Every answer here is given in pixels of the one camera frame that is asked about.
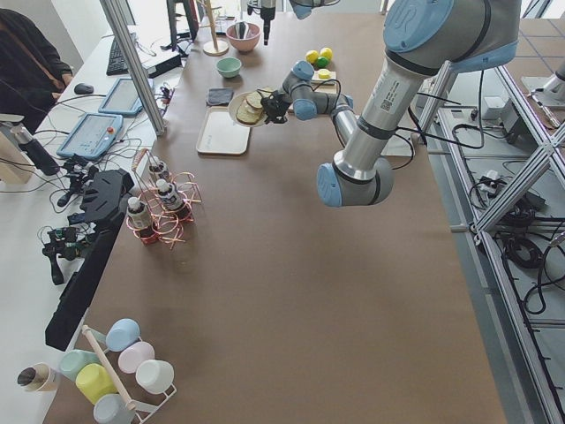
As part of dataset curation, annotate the bread slice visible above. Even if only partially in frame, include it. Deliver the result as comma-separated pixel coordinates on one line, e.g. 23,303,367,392
245,90,263,110
236,100,263,125

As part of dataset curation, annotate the pink cup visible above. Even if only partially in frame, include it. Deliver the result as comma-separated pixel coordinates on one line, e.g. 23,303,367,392
117,341,154,374

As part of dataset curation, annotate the green lime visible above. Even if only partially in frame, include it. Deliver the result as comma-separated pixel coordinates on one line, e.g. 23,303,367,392
315,57,330,69

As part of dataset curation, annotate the dark drink bottle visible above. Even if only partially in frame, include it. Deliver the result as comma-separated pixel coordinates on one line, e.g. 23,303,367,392
156,179,184,211
127,196,151,230
148,160,170,183

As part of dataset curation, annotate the yellow lemon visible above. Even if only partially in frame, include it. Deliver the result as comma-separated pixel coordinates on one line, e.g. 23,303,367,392
320,47,333,61
305,50,320,64

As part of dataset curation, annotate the black computer mouse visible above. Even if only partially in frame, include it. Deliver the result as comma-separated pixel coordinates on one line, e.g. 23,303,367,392
73,83,94,95

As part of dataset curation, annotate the black bracket panel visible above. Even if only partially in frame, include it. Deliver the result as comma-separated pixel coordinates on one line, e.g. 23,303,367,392
45,169,134,352

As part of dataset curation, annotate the grey folded cloth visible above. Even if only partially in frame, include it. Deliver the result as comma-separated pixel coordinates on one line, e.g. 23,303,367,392
206,87,234,106

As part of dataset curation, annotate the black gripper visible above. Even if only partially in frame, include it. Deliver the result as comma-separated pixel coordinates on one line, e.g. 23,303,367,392
260,89,290,124

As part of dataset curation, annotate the pink bowl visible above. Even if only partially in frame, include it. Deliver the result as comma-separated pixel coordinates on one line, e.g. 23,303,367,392
226,21,261,53

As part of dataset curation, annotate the copper wire bottle rack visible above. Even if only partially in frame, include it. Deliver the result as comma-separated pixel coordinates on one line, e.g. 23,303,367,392
126,148,202,246

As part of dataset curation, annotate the cream rectangular tray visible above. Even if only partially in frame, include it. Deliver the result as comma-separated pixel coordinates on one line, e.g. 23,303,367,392
196,107,251,155

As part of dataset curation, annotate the black bottle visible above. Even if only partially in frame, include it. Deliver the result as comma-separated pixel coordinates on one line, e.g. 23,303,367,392
10,125,60,176

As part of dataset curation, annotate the yellow cup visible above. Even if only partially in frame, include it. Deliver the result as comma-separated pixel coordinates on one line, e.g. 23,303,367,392
75,363,117,405

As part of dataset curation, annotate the green cup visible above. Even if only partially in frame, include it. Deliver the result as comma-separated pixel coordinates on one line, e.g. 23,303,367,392
58,349,100,382

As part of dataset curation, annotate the white cup rack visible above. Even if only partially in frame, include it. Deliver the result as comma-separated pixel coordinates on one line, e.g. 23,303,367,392
80,325,177,423

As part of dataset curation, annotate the person in black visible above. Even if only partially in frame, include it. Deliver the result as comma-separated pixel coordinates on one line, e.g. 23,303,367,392
1,9,73,133

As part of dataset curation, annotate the wooden stand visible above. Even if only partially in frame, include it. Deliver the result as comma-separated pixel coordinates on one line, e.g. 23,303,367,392
200,0,230,57

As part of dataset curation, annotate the half lemon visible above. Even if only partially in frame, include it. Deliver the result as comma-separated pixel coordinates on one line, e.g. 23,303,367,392
318,69,331,80

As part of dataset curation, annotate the green bowl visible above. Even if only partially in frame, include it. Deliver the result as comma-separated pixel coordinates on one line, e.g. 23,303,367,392
216,57,242,79

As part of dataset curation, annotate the black keyboard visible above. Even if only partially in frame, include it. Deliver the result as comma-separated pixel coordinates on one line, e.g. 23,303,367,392
106,39,128,76

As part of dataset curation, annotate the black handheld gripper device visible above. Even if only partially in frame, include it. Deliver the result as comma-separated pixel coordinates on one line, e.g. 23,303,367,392
42,227,91,285

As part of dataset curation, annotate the white cup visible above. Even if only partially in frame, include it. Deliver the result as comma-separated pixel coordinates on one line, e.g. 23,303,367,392
135,360,175,395

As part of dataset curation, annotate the blue teach pendant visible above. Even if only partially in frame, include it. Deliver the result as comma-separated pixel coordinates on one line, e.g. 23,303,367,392
98,78,143,117
56,113,123,160

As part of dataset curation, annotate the white round plate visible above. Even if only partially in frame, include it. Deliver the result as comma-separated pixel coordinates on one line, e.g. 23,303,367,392
228,89,267,127

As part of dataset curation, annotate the aluminium frame post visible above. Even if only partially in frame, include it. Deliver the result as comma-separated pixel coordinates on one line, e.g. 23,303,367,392
100,0,166,136

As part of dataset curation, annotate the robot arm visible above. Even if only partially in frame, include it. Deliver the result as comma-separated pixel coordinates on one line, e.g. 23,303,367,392
290,0,340,20
261,0,521,208

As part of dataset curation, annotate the wooden cutting board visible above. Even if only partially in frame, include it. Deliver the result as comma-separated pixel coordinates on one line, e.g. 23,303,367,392
310,70,338,94

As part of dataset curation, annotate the paper cup with metal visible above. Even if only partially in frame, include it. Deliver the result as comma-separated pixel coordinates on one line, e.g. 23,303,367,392
17,363,59,392

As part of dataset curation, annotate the metal ice scoop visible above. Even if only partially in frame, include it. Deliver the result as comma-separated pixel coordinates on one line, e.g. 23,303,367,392
234,21,251,40

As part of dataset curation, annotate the grey blue cup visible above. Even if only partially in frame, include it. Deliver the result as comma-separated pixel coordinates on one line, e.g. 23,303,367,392
93,394,135,424

